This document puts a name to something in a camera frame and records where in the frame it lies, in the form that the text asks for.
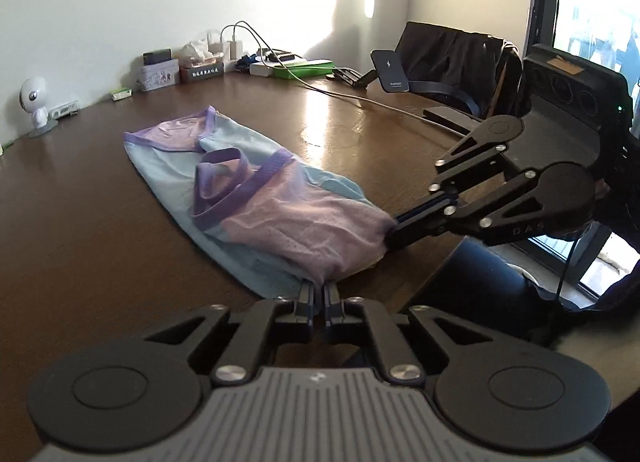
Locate blue and purple garment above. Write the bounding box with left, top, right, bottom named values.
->
left=124, top=107, right=395, bottom=298

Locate small green white box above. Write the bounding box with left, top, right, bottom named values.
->
left=110, top=87, right=132, bottom=102

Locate green flat package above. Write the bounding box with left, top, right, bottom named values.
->
left=272, top=59, right=335, bottom=80

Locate black office chair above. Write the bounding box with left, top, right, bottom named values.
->
left=396, top=21, right=523, bottom=118

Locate white charging cable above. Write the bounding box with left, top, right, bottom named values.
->
left=219, top=20, right=467, bottom=136

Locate lavender tin box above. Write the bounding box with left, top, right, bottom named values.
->
left=137, top=48, right=179, bottom=92

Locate black phone on stand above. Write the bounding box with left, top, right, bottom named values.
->
left=331, top=49, right=410, bottom=92

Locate dark green tissue box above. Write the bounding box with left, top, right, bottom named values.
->
left=178, top=40, right=224, bottom=84

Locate white power strip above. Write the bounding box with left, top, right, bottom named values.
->
left=206, top=31, right=273, bottom=78

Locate white round desk camera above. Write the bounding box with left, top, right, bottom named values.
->
left=20, top=78, right=58, bottom=138

